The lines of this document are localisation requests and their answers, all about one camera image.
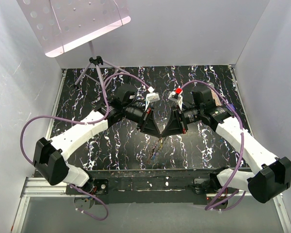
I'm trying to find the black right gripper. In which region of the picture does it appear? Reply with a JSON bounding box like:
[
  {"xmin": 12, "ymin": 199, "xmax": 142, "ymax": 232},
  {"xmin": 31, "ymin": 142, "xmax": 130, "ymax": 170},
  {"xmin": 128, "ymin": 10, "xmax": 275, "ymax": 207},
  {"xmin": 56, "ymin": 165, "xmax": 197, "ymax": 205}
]
[{"xmin": 161, "ymin": 105, "xmax": 203, "ymax": 137}]

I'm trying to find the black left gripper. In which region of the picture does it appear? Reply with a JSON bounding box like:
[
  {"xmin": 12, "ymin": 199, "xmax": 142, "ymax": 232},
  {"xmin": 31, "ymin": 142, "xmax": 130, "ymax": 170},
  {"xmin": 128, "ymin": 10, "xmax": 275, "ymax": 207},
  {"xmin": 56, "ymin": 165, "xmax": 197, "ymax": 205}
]
[{"xmin": 123, "ymin": 104, "xmax": 162, "ymax": 138}]

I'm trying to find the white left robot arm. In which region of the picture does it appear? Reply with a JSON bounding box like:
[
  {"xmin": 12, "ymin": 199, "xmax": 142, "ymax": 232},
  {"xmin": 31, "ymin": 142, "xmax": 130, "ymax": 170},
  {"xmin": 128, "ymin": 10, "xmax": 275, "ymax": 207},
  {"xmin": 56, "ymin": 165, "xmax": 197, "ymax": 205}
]
[{"xmin": 33, "ymin": 84, "xmax": 161, "ymax": 194}]

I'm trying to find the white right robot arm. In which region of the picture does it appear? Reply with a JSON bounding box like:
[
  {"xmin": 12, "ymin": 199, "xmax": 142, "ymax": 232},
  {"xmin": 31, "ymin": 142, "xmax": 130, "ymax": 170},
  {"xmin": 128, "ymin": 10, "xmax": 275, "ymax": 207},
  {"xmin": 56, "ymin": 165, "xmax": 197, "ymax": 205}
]
[{"xmin": 162, "ymin": 86, "xmax": 291, "ymax": 203}]

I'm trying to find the purple toy microphone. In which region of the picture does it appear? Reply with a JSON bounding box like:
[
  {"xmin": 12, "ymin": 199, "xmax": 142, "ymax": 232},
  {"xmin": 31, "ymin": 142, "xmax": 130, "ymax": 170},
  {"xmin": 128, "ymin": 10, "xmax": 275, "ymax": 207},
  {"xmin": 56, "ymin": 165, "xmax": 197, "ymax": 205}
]
[{"xmin": 206, "ymin": 82, "xmax": 236, "ymax": 112}]

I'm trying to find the white perforated music stand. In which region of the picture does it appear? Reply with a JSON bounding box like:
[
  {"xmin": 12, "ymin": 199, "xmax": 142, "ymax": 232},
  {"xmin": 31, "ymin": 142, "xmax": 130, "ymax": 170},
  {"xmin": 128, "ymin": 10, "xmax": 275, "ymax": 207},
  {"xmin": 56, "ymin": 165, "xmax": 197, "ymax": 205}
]
[{"xmin": 16, "ymin": 0, "xmax": 132, "ymax": 102}]

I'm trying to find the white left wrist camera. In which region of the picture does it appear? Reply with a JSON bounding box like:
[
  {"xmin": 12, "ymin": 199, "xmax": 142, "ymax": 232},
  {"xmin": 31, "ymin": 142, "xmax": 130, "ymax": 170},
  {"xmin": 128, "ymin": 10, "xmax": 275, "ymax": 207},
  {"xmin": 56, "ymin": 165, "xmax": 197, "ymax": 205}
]
[{"xmin": 145, "ymin": 86, "xmax": 160, "ymax": 109}]

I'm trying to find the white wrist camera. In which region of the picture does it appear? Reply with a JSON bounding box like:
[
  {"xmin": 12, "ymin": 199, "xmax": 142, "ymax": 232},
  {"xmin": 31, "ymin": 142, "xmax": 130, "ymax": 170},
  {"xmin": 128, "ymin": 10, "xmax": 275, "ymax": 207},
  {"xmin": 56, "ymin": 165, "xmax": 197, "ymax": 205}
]
[
  {"xmin": 145, "ymin": 86, "xmax": 160, "ymax": 109},
  {"xmin": 168, "ymin": 88, "xmax": 183, "ymax": 111}
]

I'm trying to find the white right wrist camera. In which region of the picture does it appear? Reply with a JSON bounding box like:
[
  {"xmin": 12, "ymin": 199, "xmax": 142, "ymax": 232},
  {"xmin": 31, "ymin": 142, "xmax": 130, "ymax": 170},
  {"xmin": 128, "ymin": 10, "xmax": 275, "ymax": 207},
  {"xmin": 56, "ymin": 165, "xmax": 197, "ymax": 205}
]
[{"xmin": 168, "ymin": 88, "xmax": 183, "ymax": 111}]

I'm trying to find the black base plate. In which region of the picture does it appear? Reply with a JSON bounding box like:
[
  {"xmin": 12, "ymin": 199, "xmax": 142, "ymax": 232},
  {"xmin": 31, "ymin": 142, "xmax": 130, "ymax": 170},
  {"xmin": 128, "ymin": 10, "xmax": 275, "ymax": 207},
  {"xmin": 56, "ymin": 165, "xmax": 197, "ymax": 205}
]
[{"xmin": 65, "ymin": 169, "xmax": 240, "ymax": 206}]

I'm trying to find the aluminium rail frame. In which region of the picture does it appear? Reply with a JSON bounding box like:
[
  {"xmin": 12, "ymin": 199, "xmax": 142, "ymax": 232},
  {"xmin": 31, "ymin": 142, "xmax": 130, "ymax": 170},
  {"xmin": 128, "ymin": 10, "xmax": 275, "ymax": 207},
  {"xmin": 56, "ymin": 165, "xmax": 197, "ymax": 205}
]
[{"xmin": 10, "ymin": 65, "xmax": 291, "ymax": 233}]

